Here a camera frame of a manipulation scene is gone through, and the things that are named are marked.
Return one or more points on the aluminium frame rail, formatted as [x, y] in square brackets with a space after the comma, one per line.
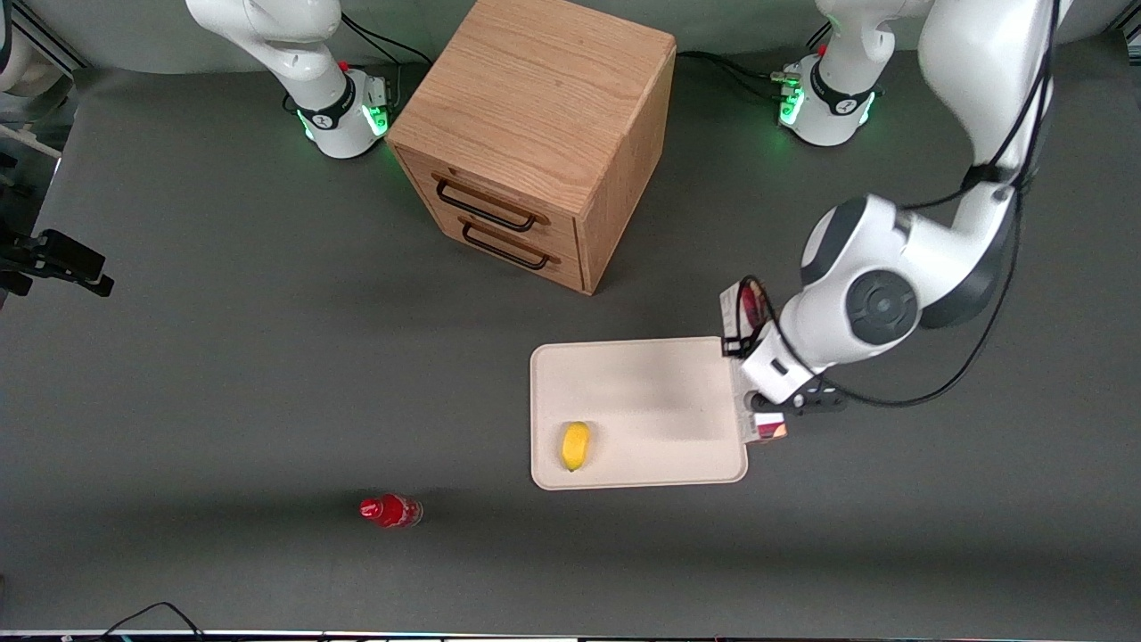
[45, 36]

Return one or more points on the red cookie box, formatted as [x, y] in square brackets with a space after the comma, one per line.
[772, 433]

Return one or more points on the wooden drawer cabinet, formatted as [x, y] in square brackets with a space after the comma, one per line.
[535, 116]

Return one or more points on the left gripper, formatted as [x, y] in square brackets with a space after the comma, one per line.
[745, 342]

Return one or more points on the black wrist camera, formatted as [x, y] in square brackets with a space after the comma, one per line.
[820, 403]

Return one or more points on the beige rectangular tray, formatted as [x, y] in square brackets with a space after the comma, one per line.
[642, 401]

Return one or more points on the yellow lemon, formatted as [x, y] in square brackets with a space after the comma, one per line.
[576, 446]

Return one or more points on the red bottle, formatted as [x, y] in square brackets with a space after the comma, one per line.
[390, 511]

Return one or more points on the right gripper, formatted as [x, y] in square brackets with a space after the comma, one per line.
[11, 256]

